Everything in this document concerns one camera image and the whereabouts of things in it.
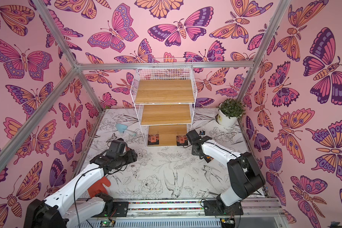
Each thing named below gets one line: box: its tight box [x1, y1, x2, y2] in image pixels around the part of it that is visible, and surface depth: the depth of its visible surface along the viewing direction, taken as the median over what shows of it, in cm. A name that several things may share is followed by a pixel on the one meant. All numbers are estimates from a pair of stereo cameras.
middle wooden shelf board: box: [141, 104, 192, 125], surface depth 86 cm
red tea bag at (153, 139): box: [147, 133, 160, 146], surface depth 102 cm
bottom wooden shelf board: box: [148, 124, 188, 147], surface depth 105 cm
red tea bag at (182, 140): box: [176, 134, 189, 146], surface depth 102 cm
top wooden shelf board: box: [134, 79, 195, 104], surface depth 73 cm
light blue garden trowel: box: [115, 123, 137, 137], surface depth 112 cm
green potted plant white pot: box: [217, 97, 247, 127], surface depth 97 cm
